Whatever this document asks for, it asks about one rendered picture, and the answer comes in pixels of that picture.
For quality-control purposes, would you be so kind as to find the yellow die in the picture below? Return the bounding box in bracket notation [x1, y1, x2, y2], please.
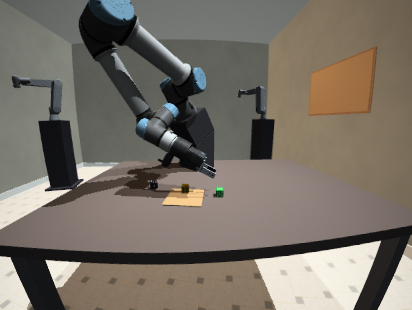
[181, 184, 189, 193]

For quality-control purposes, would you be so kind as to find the green die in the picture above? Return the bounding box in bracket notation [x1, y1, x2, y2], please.
[216, 187, 224, 197]

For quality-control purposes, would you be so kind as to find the peach flat mat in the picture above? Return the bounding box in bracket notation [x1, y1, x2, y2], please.
[162, 189, 204, 207]

